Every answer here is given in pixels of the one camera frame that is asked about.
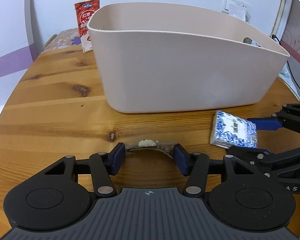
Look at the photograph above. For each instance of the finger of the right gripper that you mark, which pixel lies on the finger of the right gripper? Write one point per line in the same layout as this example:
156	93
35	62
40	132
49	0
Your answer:
265	160
288	117

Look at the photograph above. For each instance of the metal hair clip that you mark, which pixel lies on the metal hair clip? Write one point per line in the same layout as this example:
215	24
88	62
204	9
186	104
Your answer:
148	144

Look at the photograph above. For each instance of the floral wooden bed frame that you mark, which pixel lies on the floral wooden bed frame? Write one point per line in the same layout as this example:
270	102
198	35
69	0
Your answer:
288	31

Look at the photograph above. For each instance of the red milk carton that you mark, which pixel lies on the red milk carton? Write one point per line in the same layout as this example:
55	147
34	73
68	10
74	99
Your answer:
84	11

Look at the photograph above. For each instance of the white wall socket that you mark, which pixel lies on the white wall socket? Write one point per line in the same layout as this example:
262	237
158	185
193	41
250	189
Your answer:
238	9

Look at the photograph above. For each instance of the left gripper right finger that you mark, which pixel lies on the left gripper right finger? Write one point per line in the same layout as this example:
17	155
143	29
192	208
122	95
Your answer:
195	167

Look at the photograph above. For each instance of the purple white headboard panel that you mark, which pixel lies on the purple white headboard panel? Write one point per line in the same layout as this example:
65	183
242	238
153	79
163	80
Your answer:
17	47

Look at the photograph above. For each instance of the blue white patterned box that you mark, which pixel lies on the blue white patterned box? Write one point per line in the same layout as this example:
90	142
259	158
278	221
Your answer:
229	130

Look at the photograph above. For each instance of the light blue blanket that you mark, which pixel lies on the light blue blanket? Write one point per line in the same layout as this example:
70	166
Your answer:
286	77

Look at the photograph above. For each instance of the beige plastic storage bin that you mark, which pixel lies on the beige plastic storage bin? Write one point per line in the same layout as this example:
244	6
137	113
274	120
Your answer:
164	57

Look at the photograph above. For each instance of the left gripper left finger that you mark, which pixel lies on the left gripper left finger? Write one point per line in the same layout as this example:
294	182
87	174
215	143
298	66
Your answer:
103	166

